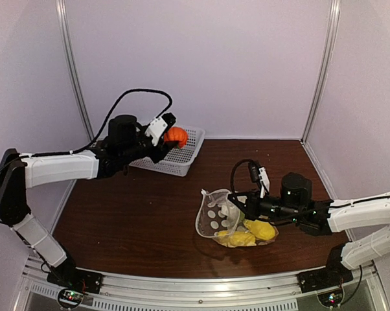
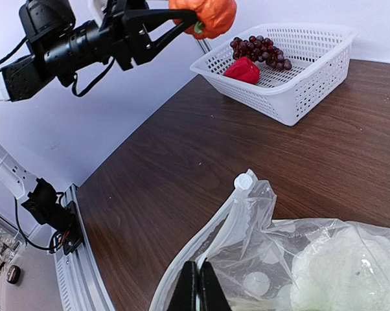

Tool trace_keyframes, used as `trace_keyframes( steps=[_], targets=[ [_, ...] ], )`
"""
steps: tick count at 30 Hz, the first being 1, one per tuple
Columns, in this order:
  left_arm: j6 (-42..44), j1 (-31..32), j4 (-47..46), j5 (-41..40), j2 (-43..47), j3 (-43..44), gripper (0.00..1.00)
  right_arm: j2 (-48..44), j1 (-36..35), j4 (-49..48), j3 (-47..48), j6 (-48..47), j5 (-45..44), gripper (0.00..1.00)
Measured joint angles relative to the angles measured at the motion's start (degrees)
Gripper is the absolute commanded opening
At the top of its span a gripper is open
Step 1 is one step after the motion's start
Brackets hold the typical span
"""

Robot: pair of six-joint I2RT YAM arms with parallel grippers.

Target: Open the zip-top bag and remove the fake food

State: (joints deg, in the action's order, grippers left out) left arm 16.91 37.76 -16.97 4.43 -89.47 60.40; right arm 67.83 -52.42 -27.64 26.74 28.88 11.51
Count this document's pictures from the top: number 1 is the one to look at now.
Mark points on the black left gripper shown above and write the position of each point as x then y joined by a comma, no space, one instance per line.
160,150

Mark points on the yellow fake lemon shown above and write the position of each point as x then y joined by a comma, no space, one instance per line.
261,230

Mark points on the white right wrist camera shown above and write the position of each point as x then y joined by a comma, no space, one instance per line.
259,176

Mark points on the clear zip top bag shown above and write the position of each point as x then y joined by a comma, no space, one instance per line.
217,213

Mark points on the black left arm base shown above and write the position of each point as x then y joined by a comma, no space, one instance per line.
73,278

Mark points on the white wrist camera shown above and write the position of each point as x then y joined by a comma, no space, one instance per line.
259,176
159,126

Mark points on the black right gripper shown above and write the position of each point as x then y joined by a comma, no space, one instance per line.
252,202

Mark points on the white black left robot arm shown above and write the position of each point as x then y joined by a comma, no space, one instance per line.
32,186

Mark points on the aluminium corner post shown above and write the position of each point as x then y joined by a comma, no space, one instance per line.
330,41
72,69

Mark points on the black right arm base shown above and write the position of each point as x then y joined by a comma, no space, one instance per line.
320,279

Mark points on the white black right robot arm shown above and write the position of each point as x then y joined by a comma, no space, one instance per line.
319,218

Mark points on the yellow fake banana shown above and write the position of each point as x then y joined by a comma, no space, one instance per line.
236,239

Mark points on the left aluminium corner post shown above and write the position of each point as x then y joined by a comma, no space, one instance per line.
72,69

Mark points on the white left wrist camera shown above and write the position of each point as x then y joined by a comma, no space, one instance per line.
159,126

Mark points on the white plastic perforated basket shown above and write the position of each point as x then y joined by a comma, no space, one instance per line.
178,161

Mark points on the right aluminium corner post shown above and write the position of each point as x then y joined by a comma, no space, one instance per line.
330,41

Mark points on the aluminium front rail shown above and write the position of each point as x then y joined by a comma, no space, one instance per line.
280,291

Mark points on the orange fake food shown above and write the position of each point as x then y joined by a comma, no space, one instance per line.
176,135

